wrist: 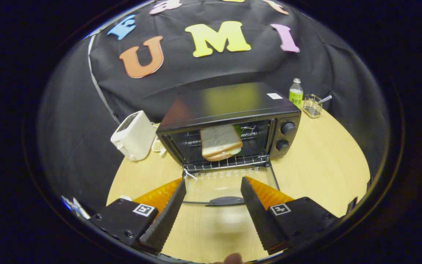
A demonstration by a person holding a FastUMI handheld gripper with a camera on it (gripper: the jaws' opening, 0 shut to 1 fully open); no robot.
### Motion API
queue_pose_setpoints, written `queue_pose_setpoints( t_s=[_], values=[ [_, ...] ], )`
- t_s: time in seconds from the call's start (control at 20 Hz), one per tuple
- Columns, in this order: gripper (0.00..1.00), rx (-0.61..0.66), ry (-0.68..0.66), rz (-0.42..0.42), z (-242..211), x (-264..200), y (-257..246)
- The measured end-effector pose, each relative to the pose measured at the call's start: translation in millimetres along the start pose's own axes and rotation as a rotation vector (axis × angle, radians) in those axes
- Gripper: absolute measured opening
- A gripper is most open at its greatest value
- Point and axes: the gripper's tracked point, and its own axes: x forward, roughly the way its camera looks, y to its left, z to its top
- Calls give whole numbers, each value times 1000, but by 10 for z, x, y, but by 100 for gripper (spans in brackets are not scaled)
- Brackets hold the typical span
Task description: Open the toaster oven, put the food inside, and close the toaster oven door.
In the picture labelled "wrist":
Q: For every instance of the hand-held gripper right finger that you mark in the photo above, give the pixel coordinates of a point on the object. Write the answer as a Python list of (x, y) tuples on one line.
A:
[(258, 216)]

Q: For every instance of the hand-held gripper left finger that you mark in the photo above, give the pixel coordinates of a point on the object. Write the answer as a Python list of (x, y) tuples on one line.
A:
[(165, 220)]

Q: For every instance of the toy sandwich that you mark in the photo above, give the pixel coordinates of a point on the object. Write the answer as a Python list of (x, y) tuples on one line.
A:
[(220, 141)]

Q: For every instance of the black toaster oven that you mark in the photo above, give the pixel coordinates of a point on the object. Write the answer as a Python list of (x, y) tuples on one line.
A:
[(229, 102)]

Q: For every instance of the white pop-up toaster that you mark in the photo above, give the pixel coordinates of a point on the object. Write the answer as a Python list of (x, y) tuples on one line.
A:
[(134, 135)]

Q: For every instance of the white divided snack tray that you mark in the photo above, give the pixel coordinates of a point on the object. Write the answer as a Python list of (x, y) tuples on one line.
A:
[(158, 145)]

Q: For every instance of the blue printed board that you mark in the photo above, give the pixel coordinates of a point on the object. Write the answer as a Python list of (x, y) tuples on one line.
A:
[(73, 207)]

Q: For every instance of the green label drink bottle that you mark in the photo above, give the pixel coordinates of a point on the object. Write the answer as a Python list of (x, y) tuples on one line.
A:
[(296, 96)]

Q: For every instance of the metal spoon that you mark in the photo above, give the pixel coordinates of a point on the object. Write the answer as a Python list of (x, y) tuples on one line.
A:
[(325, 99)]

